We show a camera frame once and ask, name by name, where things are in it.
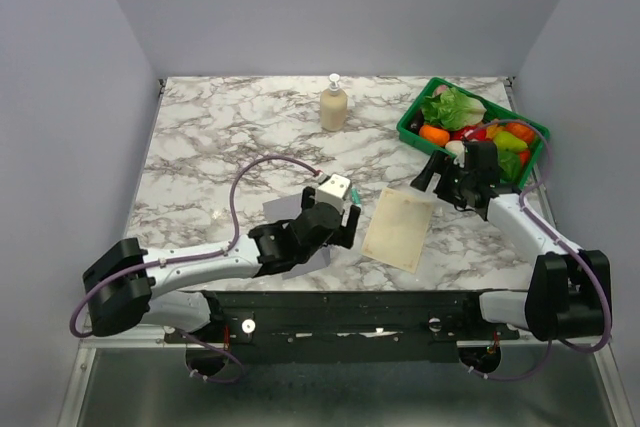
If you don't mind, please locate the white toy radish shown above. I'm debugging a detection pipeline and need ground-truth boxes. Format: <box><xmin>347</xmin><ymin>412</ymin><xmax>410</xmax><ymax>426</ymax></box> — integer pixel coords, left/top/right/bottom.
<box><xmin>445</xmin><ymin>140</ymin><xmax>465</xmax><ymax>156</ymax></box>

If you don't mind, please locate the green toy lettuce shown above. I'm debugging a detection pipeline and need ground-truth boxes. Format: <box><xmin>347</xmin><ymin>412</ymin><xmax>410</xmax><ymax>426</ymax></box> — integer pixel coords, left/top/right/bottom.
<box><xmin>420</xmin><ymin>86</ymin><xmax>486</xmax><ymax>131</ymax></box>

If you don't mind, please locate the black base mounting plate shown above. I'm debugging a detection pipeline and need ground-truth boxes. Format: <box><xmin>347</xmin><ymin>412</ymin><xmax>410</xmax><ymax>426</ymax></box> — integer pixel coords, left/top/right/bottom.
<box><xmin>195</xmin><ymin>290</ymin><xmax>519</xmax><ymax>364</ymax></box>

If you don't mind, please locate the orange toy fruit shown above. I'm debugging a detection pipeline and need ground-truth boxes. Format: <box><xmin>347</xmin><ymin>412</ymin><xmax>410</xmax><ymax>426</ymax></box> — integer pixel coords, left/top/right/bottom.
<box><xmin>419</xmin><ymin>124</ymin><xmax>450</xmax><ymax>147</ymax></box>

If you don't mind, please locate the green white glue stick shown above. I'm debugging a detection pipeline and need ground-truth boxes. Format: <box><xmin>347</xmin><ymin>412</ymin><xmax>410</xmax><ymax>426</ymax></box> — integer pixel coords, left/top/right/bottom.
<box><xmin>351</xmin><ymin>188</ymin><xmax>362</xmax><ymax>206</ymax></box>

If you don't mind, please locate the green toy pear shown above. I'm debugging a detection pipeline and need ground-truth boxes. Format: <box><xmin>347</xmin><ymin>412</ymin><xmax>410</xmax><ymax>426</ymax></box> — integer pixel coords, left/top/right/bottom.
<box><xmin>493</xmin><ymin>130</ymin><xmax>528</xmax><ymax>154</ymax></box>

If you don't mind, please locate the beige soap pump bottle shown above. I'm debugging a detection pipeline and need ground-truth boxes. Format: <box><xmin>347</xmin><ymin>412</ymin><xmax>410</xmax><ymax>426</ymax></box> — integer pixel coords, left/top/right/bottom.
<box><xmin>320</xmin><ymin>73</ymin><xmax>348</xmax><ymax>131</ymax></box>

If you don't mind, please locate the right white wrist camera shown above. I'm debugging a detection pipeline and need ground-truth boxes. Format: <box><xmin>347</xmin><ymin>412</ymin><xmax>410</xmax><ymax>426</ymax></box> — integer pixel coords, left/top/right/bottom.
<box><xmin>454</xmin><ymin>147</ymin><xmax>466</xmax><ymax>168</ymax></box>

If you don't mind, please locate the yellow toy pepper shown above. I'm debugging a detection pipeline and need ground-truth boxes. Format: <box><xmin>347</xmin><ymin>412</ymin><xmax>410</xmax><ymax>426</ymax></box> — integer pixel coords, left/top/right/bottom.
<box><xmin>485</xmin><ymin>124</ymin><xmax>504</xmax><ymax>140</ymax></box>

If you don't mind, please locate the grey envelope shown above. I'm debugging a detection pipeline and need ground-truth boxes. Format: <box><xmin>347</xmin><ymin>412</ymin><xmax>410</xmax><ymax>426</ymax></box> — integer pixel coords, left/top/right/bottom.
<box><xmin>263</xmin><ymin>194</ymin><xmax>331</xmax><ymax>280</ymax></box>

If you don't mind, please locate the aluminium frame rail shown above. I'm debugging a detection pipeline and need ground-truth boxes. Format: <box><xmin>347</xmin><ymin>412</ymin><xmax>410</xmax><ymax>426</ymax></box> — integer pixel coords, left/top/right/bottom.
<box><xmin>79</xmin><ymin>325</ymin><xmax>186</xmax><ymax>349</ymax></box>

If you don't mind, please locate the orange toy tomato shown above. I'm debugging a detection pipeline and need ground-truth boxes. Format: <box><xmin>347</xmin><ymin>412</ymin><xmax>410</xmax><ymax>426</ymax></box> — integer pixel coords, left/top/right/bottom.
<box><xmin>505</xmin><ymin>122</ymin><xmax>537</xmax><ymax>145</ymax></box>

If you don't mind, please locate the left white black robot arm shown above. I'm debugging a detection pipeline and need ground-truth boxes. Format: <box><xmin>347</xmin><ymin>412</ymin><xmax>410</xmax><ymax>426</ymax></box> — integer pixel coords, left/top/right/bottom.
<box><xmin>81</xmin><ymin>184</ymin><xmax>361</xmax><ymax>342</ymax></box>

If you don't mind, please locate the red toy pepper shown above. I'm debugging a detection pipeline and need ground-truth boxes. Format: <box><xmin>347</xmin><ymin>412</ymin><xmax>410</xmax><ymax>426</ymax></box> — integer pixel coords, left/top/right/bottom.
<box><xmin>450</xmin><ymin>124</ymin><xmax>487</xmax><ymax>141</ymax></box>

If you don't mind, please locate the dark toy eggplant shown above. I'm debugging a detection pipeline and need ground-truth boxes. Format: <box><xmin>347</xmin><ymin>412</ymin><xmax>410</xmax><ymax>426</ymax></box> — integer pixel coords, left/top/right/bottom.
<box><xmin>408</xmin><ymin>116</ymin><xmax>424</xmax><ymax>133</ymax></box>

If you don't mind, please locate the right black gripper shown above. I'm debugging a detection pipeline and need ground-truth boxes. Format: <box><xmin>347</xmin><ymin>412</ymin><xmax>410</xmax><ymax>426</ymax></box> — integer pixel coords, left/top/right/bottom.
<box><xmin>411</xmin><ymin>149</ymin><xmax>475</xmax><ymax>209</ymax></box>

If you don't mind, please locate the green toy leaf vegetable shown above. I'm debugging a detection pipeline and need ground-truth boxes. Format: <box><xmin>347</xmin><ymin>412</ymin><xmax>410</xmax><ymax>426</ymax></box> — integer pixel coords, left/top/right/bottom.
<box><xmin>497</xmin><ymin>150</ymin><xmax>522</xmax><ymax>183</ymax></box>

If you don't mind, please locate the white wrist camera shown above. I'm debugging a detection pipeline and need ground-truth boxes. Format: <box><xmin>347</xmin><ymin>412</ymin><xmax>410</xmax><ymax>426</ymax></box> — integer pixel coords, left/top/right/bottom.
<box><xmin>454</xmin><ymin>147</ymin><xmax>466</xmax><ymax>168</ymax></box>
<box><xmin>315</xmin><ymin>174</ymin><xmax>351</xmax><ymax>213</ymax></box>

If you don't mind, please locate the green plastic basket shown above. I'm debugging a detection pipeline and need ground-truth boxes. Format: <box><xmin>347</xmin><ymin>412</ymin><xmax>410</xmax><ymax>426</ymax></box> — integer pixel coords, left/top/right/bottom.
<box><xmin>397</xmin><ymin>77</ymin><xmax>550</xmax><ymax>187</ymax></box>

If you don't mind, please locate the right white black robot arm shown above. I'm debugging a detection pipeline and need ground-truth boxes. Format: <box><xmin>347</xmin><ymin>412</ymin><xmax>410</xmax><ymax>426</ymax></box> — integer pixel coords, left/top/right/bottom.
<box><xmin>410</xmin><ymin>141</ymin><xmax>612</xmax><ymax>345</ymax></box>

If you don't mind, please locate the beige letter paper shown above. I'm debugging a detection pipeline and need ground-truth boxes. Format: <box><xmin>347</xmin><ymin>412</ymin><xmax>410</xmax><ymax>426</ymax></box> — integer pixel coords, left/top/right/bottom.
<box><xmin>361</xmin><ymin>188</ymin><xmax>435</xmax><ymax>274</ymax></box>

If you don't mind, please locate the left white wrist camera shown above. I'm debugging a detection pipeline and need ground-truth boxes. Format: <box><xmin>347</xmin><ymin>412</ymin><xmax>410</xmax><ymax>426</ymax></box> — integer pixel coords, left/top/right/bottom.
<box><xmin>315</xmin><ymin>174</ymin><xmax>351</xmax><ymax>213</ymax></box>

